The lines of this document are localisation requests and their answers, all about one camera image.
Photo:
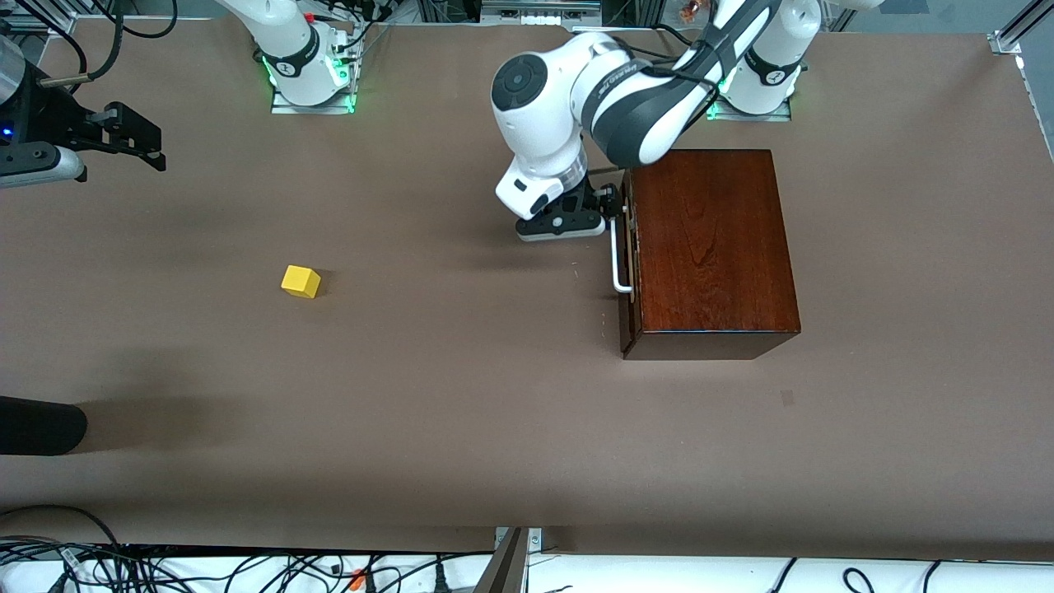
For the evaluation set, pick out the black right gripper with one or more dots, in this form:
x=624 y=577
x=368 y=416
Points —
x=51 y=117

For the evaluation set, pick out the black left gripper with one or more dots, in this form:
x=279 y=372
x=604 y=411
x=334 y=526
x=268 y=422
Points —
x=589 y=198

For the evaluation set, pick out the yellow wooden block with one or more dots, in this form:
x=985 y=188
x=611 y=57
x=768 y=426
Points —
x=300 y=281

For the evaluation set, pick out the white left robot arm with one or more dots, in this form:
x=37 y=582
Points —
x=535 y=107

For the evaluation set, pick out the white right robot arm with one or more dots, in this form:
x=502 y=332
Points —
x=288 y=41

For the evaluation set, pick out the dark wooden drawer cabinet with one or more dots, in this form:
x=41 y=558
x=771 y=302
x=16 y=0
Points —
x=708 y=247

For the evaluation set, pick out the white power strip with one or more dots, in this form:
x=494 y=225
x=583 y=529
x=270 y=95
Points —
x=539 y=12

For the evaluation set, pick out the black cylindrical object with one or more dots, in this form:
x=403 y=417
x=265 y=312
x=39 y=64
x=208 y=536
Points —
x=37 y=426

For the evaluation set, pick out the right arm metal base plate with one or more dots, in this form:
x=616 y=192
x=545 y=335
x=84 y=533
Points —
x=284 y=107

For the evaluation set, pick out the metal bracket with post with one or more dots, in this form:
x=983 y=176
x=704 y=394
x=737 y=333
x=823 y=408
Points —
x=510 y=564

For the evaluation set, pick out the aluminium frame corner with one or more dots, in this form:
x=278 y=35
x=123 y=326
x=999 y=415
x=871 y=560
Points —
x=1017 y=33

